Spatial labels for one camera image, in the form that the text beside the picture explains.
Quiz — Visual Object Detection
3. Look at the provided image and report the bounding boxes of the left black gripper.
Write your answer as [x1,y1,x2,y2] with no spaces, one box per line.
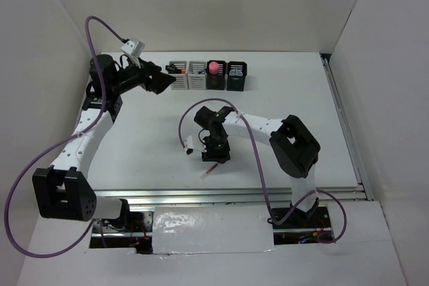
[111,54,176,94]

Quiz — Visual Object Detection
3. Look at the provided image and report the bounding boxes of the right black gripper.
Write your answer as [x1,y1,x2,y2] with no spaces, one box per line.
[199,134,231,164]

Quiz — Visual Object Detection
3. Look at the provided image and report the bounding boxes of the orange highlighter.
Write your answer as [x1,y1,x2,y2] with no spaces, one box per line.
[165,64,186,74]

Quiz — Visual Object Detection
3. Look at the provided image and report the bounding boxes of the red pen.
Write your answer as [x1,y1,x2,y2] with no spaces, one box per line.
[200,163,220,180]

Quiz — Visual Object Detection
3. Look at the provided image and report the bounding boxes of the pink cap glue bottle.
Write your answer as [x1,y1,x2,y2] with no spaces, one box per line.
[208,61,221,75]

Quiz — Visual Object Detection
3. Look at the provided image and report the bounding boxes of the blue glue bottle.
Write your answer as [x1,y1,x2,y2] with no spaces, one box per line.
[229,69,243,77]

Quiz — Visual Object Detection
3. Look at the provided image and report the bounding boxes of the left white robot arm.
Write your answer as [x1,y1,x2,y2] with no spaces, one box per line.
[32,54,175,232]

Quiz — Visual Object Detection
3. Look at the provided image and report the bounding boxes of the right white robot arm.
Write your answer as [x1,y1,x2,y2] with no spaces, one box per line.
[194,106,320,227]

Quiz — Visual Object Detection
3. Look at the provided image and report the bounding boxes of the left white slotted container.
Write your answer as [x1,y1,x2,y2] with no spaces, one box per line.
[168,61,189,90]

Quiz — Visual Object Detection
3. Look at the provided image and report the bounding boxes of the white slotted container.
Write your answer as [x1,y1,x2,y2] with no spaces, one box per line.
[168,61,189,90]
[187,61,207,90]

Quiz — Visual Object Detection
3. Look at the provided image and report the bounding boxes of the left black slotted container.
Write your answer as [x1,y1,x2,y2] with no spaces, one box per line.
[206,60,227,90]

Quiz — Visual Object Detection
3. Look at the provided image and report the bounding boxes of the black slotted container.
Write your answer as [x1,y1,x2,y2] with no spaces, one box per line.
[206,60,227,90]
[227,61,247,92]

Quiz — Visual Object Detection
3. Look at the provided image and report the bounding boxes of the right black slotted container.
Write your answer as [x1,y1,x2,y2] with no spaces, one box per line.
[227,61,247,92]

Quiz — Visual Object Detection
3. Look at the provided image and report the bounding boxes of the white taped cover panel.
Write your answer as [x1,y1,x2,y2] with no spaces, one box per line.
[152,206,275,255]

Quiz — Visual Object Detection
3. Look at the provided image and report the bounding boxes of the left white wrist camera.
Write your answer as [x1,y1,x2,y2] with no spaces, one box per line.
[121,38,145,64]

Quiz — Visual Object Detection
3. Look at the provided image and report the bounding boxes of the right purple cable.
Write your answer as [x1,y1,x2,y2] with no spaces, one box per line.
[177,98,347,244]

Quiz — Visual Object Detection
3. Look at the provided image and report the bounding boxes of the aluminium frame rail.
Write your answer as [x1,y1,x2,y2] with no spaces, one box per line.
[88,52,373,204]

